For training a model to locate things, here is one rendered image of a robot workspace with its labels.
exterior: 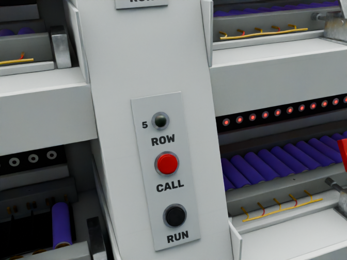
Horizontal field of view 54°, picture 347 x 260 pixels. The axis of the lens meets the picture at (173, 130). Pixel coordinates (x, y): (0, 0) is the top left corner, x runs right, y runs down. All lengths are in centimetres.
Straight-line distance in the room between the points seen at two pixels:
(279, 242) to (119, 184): 18
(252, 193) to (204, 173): 12
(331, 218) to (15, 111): 33
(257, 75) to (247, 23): 9
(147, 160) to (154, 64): 7
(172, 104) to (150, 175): 6
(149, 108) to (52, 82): 7
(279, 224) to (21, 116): 27
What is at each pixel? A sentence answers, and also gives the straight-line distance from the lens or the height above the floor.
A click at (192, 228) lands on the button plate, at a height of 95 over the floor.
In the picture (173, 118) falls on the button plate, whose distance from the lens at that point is 26.
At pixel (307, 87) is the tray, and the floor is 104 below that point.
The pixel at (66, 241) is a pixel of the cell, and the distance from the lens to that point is 36.
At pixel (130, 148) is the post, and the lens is 26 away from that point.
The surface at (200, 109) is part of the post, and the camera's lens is 27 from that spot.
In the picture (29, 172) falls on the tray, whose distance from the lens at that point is 43.
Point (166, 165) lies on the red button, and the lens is 26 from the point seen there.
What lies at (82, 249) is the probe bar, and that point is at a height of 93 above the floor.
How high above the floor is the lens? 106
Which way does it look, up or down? 8 degrees down
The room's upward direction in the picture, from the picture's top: 8 degrees counter-clockwise
